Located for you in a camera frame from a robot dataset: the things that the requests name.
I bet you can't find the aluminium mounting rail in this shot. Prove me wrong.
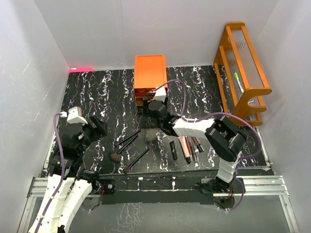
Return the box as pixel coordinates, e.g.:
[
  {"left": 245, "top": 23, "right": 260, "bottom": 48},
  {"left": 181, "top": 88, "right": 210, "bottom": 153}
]
[{"left": 18, "top": 176, "right": 299, "bottom": 233}]

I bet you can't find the pink tape strip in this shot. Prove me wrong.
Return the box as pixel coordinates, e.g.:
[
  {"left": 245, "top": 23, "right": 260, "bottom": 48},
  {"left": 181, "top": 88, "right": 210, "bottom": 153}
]
[{"left": 69, "top": 68, "right": 93, "bottom": 73}]

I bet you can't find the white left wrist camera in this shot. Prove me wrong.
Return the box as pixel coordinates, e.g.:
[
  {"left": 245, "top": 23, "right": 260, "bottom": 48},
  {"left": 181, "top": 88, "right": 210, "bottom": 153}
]
[{"left": 60, "top": 106, "right": 88, "bottom": 125}]

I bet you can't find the small black makeup brush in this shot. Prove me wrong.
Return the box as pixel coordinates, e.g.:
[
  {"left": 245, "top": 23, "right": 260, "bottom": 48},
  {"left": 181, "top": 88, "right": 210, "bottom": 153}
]
[{"left": 123, "top": 148, "right": 150, "bottom": 174}]

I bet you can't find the orange wooden shelf rack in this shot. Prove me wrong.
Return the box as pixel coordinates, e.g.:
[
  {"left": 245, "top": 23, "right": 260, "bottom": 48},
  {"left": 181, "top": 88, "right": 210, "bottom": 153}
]
[{"left": 214, "top": 22, "right": 272, "bottom": 126}]

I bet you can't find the green marker pen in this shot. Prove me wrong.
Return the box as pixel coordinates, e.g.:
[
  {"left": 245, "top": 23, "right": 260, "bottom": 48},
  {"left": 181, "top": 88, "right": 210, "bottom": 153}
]
[{"left": 234, "top": 72, "right": 244, "bottom": 93}]

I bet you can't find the pink lip gloss tube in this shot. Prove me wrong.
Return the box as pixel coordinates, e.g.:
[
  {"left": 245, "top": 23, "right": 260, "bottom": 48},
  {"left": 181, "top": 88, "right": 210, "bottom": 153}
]
[{"left": 178, "top": 136, "right": 191, "bottom": 164}]

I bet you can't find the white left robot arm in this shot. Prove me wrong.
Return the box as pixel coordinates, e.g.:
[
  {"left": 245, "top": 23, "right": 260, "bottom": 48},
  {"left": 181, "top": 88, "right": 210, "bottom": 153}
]
[{"left": 28, "top": 116, "right": 107, "bottom": 233}]

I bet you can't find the large fluffy powder brush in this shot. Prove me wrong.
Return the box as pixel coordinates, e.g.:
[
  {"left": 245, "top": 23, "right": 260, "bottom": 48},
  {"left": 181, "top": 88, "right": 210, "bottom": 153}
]
[{"left": 109, "top": 135, "right": 138, "bottom": 163}]

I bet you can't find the clear acrylic drawer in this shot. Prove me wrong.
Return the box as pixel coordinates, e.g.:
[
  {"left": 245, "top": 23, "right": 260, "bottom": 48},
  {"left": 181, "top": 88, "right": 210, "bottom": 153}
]
[{"left": 134, "top": 88, "right": 155, "bottom": 98}]

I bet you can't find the thin black makeup brush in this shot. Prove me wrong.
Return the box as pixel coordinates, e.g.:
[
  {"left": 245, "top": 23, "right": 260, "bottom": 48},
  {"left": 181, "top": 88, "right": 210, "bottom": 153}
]
[{"left": 114, "top": 129, "right": 141, "bottom": 148}]

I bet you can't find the dark eyeliner pencil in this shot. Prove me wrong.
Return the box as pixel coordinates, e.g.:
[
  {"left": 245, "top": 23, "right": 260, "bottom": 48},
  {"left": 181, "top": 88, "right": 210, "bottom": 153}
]
[{"left": 189, "top": 139, "right": 197, "bottom": 163}]

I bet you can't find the brown lipstick tube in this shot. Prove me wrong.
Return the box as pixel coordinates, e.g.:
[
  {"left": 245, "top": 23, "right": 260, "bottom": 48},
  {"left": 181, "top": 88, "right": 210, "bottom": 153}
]
[{"left": 192, "top": 137, "right": 203, "bottom": 152}]

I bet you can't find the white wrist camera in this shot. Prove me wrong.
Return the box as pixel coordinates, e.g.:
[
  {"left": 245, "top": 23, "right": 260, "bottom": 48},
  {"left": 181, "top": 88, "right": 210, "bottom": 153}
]
[
  {"left": 60, "top": 106, "right": 88, "bottom": 125},
  {"left": 147, "top": 87, "right": 167, "bottom": 102}
]

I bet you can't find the red lip pencil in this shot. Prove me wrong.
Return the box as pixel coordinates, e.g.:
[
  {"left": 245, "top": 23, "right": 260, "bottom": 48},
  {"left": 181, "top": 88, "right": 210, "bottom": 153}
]
[{"left": 185, "top": 136, "right": 192, "bottom": 156}]

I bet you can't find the orange drawer cabinet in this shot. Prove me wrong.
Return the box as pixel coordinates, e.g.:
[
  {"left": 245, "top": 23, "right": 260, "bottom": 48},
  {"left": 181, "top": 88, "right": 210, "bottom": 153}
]
[{"left": 133, "top": 55, "right": 168, "bottom": 113}]

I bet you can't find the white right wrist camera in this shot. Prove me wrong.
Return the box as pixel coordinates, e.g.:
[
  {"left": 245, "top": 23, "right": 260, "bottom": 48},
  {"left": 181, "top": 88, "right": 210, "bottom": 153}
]
[{"left": 147, "top": 87, "right": 167, "bottom": 102}]

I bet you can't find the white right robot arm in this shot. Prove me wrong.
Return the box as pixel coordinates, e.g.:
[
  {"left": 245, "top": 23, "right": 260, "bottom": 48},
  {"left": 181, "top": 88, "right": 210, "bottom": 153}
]
[{"left": 143, "top": 99, "right": 246, "bottom": 193}]

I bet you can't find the black makeup tube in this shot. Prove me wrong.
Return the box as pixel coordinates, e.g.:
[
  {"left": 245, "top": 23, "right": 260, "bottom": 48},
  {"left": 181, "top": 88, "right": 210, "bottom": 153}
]
[{"left": 170, "top": 141, "right": 177, "bottom": 161}]

